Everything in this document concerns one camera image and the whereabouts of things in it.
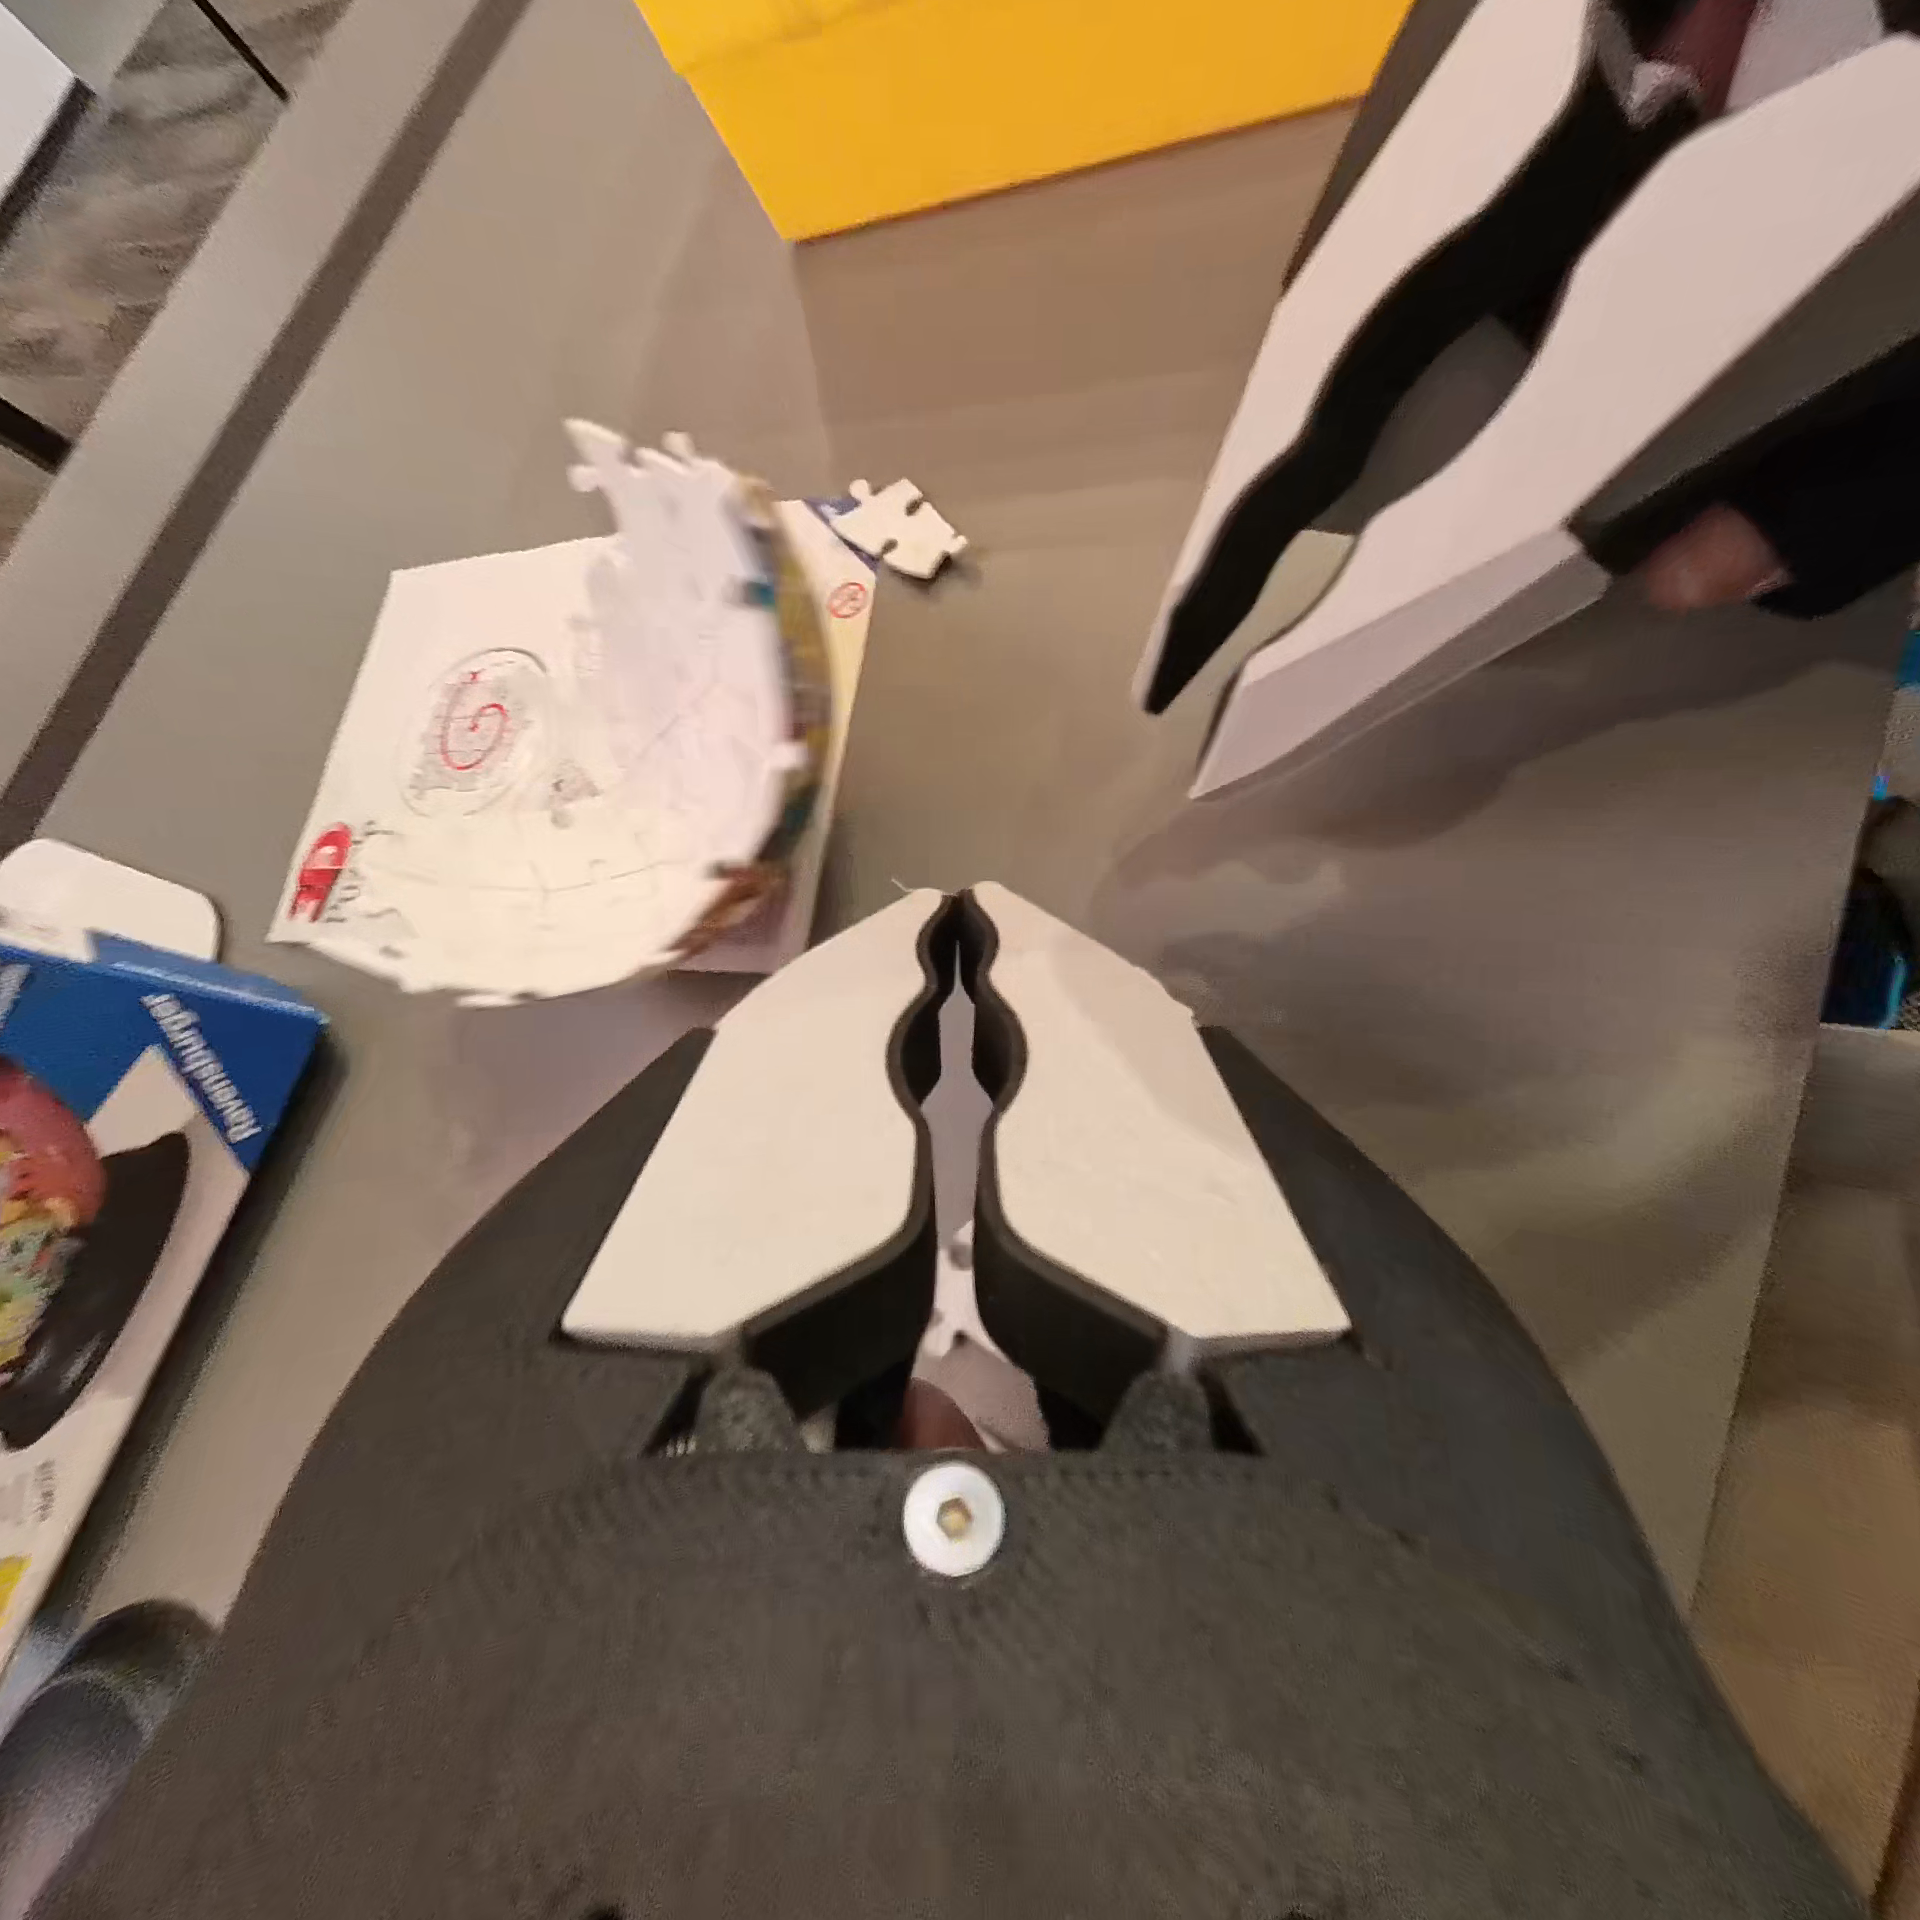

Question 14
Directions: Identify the dark rounded object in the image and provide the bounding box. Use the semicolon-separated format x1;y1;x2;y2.
0;1597;222;1920

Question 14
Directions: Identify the printed instruction leaflet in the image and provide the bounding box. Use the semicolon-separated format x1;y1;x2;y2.
266;495;881;979

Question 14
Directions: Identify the blue object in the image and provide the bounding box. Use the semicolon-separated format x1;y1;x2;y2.
1821;622;1920;1035

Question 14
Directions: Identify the white puzzle piece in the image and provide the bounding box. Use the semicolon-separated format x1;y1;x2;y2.
828;474;972;587

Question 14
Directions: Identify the yellow box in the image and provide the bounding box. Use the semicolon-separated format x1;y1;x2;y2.
637;0;1419;244

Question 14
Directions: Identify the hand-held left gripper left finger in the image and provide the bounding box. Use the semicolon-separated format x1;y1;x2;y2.
556;884;961;1446

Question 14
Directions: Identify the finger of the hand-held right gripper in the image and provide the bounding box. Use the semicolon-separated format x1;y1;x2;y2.
1137;0;1617;718
1189;23;1920;801

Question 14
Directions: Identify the partly built puzzle ball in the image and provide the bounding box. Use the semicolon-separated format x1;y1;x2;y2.
360;415;846;1008

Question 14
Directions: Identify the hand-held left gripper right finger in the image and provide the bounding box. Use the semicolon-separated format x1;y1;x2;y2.
960;884;1355;1446

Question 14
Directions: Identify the person's right hand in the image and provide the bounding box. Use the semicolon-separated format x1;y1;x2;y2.
1569;337;1920;620

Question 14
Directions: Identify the blue puzzle box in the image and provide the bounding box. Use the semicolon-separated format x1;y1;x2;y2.
0;836;332;1690

